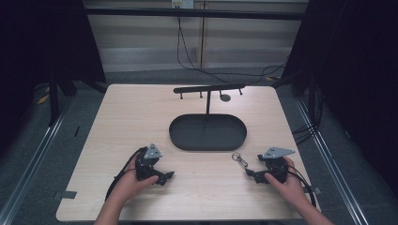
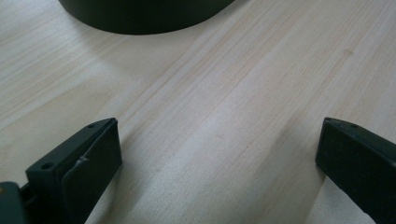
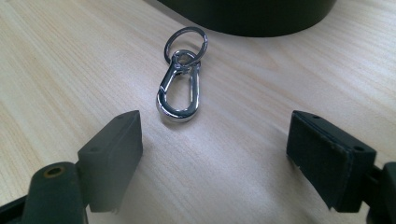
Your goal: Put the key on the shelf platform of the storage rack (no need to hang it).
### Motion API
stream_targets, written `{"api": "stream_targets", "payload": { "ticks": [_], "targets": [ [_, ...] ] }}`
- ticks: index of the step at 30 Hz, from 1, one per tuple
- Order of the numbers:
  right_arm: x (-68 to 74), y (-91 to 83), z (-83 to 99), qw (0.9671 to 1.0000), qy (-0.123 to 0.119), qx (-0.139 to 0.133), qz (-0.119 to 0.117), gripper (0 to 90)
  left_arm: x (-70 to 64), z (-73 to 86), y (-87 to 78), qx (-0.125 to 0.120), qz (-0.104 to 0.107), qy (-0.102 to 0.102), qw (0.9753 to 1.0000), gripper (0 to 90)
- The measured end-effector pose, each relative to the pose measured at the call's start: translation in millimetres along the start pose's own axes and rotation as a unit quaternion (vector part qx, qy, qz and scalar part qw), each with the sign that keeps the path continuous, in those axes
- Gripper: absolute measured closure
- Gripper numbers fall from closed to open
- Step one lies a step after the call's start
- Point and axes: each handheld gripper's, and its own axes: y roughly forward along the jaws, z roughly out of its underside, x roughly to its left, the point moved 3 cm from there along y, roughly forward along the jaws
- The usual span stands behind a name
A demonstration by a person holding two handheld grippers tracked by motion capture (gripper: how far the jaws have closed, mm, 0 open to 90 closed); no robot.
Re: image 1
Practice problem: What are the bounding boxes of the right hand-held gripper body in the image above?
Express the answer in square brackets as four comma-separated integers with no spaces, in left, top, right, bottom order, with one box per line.
[256,146,296,184]

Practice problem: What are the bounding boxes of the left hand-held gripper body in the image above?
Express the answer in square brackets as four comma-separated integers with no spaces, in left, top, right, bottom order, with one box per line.
[134,142,164,182]

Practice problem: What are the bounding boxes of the metal key ring with clip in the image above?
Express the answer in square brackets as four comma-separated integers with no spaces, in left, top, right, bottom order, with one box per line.
[231,151,249,169]

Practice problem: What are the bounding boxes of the black key rack with tray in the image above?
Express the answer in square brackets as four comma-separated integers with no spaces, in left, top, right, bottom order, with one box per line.
[168,82,248,153]

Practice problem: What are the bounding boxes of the person's right hand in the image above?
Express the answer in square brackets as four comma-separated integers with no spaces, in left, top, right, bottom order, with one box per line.
[264,156,310,209]

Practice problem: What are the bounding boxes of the person's left hand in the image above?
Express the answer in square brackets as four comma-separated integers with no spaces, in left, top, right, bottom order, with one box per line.
[110,155,161,204]

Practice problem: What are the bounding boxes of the grey tape strip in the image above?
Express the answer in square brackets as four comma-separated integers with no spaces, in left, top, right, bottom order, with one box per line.
[52,189,78,202]
[302,186,323,196]

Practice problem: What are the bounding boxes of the black metal stand leg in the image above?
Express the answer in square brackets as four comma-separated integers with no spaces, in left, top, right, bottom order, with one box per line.
[48,82,60,128]

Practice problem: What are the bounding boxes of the black curtain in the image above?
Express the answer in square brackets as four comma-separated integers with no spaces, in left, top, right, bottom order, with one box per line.
[281,0,398,188]
[0,0,107,158]

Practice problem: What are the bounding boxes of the yellow floor tape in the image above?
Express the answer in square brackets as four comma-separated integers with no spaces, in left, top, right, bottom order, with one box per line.
[36,87,51,106]

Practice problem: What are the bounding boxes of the black horizontal metal bar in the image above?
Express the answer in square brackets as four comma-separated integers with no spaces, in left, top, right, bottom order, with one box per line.
[84,7,309,22]

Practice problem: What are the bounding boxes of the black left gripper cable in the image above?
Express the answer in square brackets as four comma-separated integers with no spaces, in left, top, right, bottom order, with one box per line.
[104,146,148,202]

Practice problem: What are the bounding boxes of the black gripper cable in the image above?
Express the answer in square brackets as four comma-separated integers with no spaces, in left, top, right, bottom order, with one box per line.
[104,146,148,202]
[284,163,317,209]

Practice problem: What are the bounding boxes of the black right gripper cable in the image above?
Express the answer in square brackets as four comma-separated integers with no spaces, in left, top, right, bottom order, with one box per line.
[284,163,317,209]

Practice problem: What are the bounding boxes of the bundle of black floor cables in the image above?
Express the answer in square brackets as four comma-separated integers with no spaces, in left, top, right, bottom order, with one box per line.
[291,123,318,146]

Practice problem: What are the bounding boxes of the metal floor rail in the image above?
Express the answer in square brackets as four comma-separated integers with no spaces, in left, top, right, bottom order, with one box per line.
[294,97,374,225]
[0,102,73,225]

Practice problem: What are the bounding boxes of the black hanging wall cable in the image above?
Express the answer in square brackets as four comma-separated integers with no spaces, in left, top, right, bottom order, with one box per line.
[176,15,287,87]

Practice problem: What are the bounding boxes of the white wall power outlet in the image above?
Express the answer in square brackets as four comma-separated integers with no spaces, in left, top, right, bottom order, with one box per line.
[171,0,195,10]

